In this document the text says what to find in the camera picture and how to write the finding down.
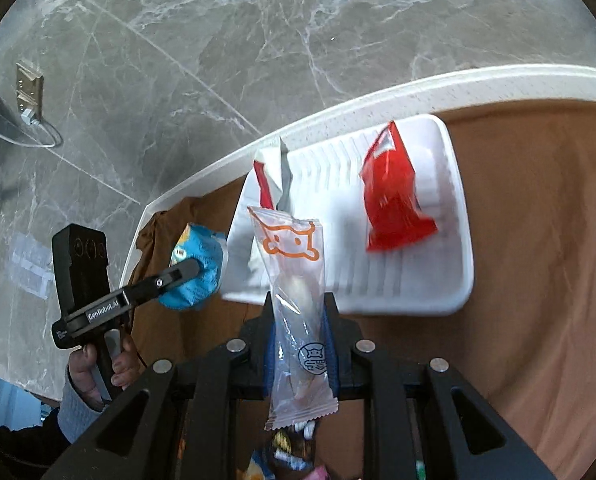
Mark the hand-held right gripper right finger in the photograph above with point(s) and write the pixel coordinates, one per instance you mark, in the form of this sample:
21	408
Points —
331	360

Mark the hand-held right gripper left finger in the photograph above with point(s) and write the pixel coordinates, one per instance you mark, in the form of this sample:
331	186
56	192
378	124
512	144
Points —
270	360

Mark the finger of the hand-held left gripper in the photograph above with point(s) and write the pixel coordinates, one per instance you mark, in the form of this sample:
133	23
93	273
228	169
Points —
167	280

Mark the blue snack packet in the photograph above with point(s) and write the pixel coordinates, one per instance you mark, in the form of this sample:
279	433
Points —
205	252

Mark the clear orange cat print packet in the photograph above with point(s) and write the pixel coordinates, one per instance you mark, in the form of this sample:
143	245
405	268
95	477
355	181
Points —
288	260

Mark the white plastic tray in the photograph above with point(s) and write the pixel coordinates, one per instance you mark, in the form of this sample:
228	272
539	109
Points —
413	280

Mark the person's left forearm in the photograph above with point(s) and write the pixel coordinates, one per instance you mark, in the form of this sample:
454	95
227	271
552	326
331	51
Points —
80	417

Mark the person's left hand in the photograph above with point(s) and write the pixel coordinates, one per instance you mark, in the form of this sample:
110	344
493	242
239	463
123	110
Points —
83	372

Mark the clear tape strip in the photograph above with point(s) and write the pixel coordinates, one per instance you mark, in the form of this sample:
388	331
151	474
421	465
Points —
27	265

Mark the black yellow snack packet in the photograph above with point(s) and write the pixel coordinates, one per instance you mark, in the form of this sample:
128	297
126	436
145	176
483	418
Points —
290	442

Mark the red white snack packet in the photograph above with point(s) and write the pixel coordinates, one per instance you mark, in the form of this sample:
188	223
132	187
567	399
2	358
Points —
265	185

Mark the silver snack packet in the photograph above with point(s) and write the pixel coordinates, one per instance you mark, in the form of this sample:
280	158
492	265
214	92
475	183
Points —
287	175

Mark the brass power socket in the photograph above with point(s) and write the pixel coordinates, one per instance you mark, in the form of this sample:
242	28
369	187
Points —
27	85

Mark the brown tablecloth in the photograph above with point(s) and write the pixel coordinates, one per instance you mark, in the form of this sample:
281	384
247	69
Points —
528	260

